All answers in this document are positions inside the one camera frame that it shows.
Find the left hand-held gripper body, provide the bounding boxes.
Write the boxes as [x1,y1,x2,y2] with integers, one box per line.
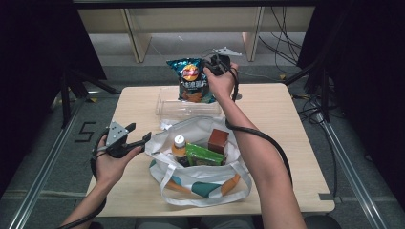
[103,120,142,159]

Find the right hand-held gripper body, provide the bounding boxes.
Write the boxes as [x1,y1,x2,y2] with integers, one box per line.
[203,47,243,76]

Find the blue chips bag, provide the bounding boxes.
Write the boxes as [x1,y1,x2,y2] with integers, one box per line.
[166,57,218,104]

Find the orange juice bottle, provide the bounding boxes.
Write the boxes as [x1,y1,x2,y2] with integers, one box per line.
[171,135,191,168]

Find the clear plastic tray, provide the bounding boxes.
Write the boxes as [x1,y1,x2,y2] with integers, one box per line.
[155,86,223,117]

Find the green snack packet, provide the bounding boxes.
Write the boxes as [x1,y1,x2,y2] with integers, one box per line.
[185,142,225,167]

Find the white tote bag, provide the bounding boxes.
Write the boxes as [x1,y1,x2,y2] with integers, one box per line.
[144,115,253,208]

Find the brown drink carton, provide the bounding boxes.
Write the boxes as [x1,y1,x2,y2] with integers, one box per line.
[207,128,230,156]

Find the person's right hand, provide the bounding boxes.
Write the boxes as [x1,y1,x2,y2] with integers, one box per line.
[202,61,239,103]

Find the person's left hand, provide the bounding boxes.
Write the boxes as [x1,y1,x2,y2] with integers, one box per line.
[95,135,142,189]

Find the beige office desk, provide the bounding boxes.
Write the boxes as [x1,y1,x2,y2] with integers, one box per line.
[75,5,316,64]

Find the black metal stand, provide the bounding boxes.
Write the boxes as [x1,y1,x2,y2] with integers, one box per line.
[283,59,332,124]
[59,67,121,129]

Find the black curtain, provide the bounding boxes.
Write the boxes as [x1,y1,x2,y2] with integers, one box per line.
[0,0,108,195]
[297,0,405,209]

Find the black cables at desk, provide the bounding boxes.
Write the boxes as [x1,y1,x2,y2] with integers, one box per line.
[257,6,304,76]

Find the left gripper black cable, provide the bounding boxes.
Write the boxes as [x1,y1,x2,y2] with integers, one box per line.
[56,133,110,229]

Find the aluminium floor rail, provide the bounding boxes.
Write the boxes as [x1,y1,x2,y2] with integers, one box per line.
[8,94,94,229]
[314,111,390,229]

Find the black floor cables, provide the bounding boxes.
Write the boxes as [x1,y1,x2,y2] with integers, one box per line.
[291,91,339,198]

